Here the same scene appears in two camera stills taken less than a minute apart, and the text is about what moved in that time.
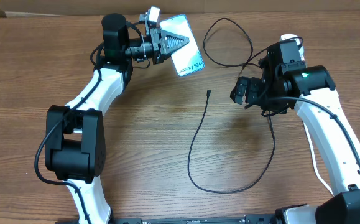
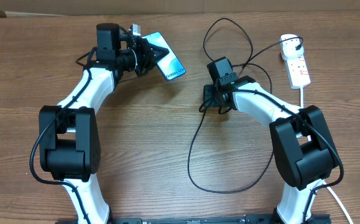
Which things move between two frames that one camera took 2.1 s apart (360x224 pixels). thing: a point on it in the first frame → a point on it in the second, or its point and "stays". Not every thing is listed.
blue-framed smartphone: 188,58 → 170,65
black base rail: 257,219 stays
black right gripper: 252,88 → 209,101
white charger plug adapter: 291,47 stays
